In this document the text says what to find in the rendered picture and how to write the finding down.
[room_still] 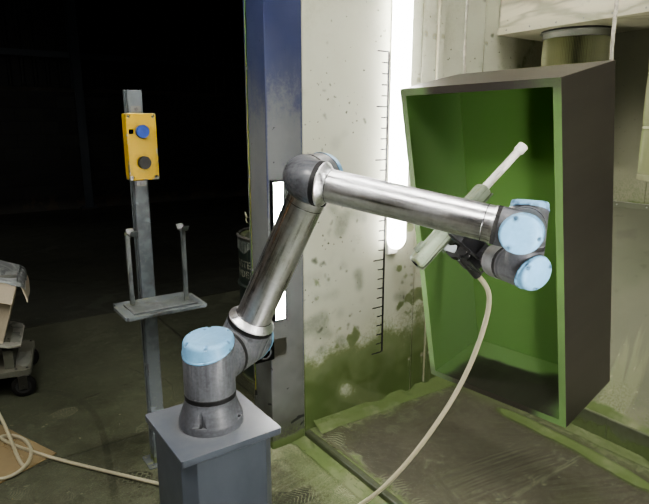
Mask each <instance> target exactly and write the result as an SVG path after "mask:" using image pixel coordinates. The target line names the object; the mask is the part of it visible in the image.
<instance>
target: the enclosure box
mask: <svg viewBox="0 0 649 504"><path fill-rule="evenodd" d="M615 63H616V61H615V60H607V61H596V62H586V63H575V64H564V65H553V66H542V67H531V68H520V69H509V70H498V71H487V72H476V73H465V74H457V75H453V76H449V77H445V78H441V79H437V80H434V81H430V82H426V83H422V84H418V85H414V86H410V87H406V88H403V89H400V95H401V104H402V113H403V122H404V131H405V140H406V149H407V159H408V168H409V177H410V186H411V187H415V188H420V189H424V190H429V191H433V192H438V193H442V194H447V195H451V196H456V197H460V198H464V197H465V196H466V195H467V194H468V193H469V192H470V191H471V190H472V188H473V187H474V186H475V185H477V184H483V183H484V182H485V181H486V180H487V179H488V178H489V177H490V176H491V174H492V173H493V172H494V171H495V170H496V169H497V168H498V167H499V166H500V165H501V164H502V163H503V161H504V160H505V159H506V158H507V157H508V156H509V155H510V154H511V153H512V152H513V151H514V148H515V146H516V145H517V144H518V143H519V142H522V143H524V144H526V146H527V147H528V149H527V150H526V151H525V153H524V154H522V155H520V156H519V157H518V158H517V159H516V160H515V161H514V163H513V164H512V165H511V166H510V167H509V168H508V169H507V170H506V171H505V172H504V173H503V174H502V176H501V177H500V178H499V179H498V180H497V181H496V182H495V183H494V184H493V185H492V186H491V188H490V189H489V190H490V192H491V193H493V195H492V196H491V197H490V198H489V199H488V201H487V202H486V203H487V204H492V205H501V206H505V207H509V206H510V203H511V201H512V200H513V199H529V200H542V201H547V202H549V204H550V207H549V209H550V213H549V217H548V226H547V235H546V244H545V253H544V256H545V257H547V258H548V260H549V261H550V263H551V266H552V271H551V275H550V278H549V280H548V281H547V283H546V284H545V285H544V286H543V287H541V288H540V289H537V290H534V291H529V290H525V289H520V288H518V287H516V286H515V285H512V284H510V283H507V282H505V281H502V280H499V279H496V278H494V277H491V276H489V275H487V274H486V273H485V272H483V273H482V275H481V276H482V277H483V278H484V279H485V281H486V282H487V283H488V285H489V287H490V290H491V294H492V305H491V312H490V316H489V320H488V324H487V328H486V331H485V334H484V337H483V340H482V343H481V346H480V348H479V351H478V354H477V356H476V359H475V361H474V363H473V366H472V368H471V370H470V372H469V374H468V376H467V379H466V381H465V382H464V384H463V387H465V388H468V389H470V390H473V391H475V392H478V393H480V394H483V395H485V396H488V397H490V398H493V399H495V400H497V401H500V402H502V403H505V404H507V405H510V406H512V407H515V408H517V409H520V410H522V411H525V412H527V413H530V414H532V415H535V416H537V417H540V418H542V419H545V420H547V421H550V422H552V423H554V424H557V425H559V426H562V427H564V428H566V427H567V426H568V425H569V424H570V423H571V422H572V421H573V420H574V419H575V418H576V417H577V416H578V414H579V413H580V412H581V411H582V410H583V409H584V408H585V407H586V406H587V405H588V404H589V403H590V402H591V401H592V400H593V398H594V397H595V396H596V395H597V394H598V393H599V392H600V391H601V390H602V389H603V388H604V387H605V386H606V385H607V384H608V382H609V381H610V342H611V286H612V230H613V175H614V119H615ZM443 251H444V250H443ZM444 252H445V251H444ZM420 277H421V286H422V296H423V305H424V314H425V323H426V332H427V341H428V350H429V359H430V369H431V374H433V375H436V376H438V377H440V378H443V379H445V380H448V381H450V382H453V383H455V384H458V383H459V381H460V379H461V377H462V375H463V373H464V371H465V369H466V367H467V364H468V362H469V360H470V357H471V355H472V352H473V350H474V347H475V344H476V342H477V339H478V336H479V333H480V330H481V326H482V323H483V319H484V315H485V310H486V303H487V295H486V291H485V289H484V287H483V285H482V284H481V283H480V281H479V280H478V279H474V278H473V277H472V276H471V274H470V273H469V272H468V271H467V270H466V269H464V268H463V267H462V266H461V265H460V264H459V262H458V261H457V260H454V259H452V258H451V257H450V256H449V255H448V254H447V253H446V252H445V253H443V252H442V251H441V252H440V253H439V254H438V255H437V256H436V257H435V258H434V259H433V260H432V262H431V263H430V264H429V265H428V266H427V267H426V268H425V269H424V270H422V269H420Z"/></svg>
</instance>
